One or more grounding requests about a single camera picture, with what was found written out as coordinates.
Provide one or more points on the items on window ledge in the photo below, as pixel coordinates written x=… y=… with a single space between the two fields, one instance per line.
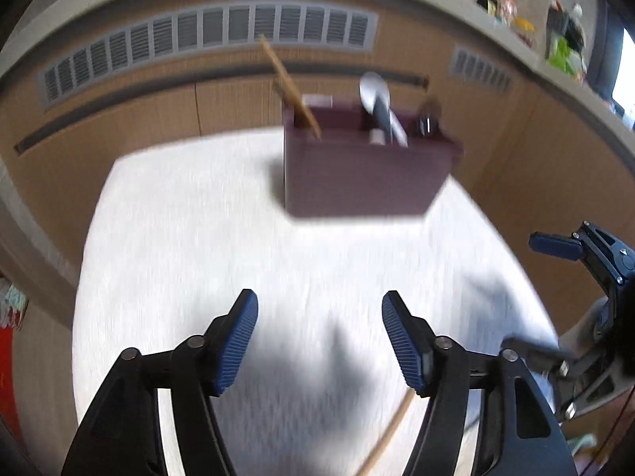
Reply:
x=563 y=54

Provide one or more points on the wooden chopstick on table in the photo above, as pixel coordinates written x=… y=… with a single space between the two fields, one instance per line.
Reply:
x=387 y=431

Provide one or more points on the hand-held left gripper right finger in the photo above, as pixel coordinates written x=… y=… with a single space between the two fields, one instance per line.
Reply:
x=402 y=339

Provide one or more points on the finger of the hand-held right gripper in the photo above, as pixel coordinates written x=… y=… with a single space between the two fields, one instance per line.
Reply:
x=553 y=246
x=533 y=348

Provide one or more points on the maroon plastic utensil holder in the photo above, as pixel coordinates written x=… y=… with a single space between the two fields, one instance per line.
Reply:
x=362 y=178

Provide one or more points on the wooden cabinet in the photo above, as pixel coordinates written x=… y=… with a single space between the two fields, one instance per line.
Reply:
x=149 y=109

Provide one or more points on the long grey vent grille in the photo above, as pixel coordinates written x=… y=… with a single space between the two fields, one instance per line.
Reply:
x=208 y=34

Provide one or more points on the white lace tablecloth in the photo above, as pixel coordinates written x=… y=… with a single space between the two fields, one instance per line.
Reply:
x=198 y=238

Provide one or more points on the wooden chopstick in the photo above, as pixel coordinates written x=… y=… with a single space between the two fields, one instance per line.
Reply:
x=290 y=91
x=387 y=431

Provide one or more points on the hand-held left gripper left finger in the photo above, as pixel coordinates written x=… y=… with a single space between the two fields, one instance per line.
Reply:
x=238 y=339

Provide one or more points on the short grey vent grille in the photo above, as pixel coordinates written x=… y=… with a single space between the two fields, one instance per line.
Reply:
x=481 y=69

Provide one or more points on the red box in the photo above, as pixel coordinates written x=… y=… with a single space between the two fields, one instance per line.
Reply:
x=9 y=386

